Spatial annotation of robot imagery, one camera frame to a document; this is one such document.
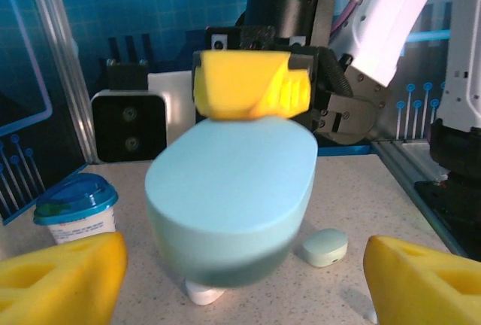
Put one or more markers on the blue earbud charging case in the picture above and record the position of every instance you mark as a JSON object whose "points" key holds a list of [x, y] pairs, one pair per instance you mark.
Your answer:
{"points": [[229, 197]]}

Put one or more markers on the aluminium frame post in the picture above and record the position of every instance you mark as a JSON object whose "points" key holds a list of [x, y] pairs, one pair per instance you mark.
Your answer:
{"points": [[56, 58]]}

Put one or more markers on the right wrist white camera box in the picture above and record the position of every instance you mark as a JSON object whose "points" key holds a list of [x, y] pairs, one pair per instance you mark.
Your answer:
{"points": [[127, 129]]}

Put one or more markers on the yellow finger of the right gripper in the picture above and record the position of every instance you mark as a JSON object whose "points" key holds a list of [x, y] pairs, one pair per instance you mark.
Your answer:
{"points": [[240, 84]]}

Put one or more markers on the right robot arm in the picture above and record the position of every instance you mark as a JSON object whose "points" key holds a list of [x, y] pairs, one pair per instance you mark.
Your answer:
{"points": [[391, 20]]}

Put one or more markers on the pale mint earbud charging case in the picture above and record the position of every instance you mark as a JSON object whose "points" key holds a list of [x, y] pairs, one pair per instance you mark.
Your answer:
{"points": [[325, 246]]}

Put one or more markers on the yogurt cup with blue lid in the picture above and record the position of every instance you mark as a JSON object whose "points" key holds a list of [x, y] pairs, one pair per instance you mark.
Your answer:
{"points": [[75, 212]]}

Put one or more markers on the white earbud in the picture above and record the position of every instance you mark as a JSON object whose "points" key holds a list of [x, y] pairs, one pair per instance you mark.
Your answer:
{"points": [[203, 295]]}

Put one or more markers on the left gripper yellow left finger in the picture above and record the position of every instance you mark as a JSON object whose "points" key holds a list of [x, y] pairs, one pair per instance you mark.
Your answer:
{"points": [[56, 283]]}

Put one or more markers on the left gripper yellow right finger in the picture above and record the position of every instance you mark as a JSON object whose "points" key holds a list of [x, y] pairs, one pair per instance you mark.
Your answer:
{"points": [[424, 287]]}

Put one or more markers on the aluminium frame rail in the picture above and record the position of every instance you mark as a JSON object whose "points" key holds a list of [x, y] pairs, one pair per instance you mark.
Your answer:
{"points": [[406, 174]]}

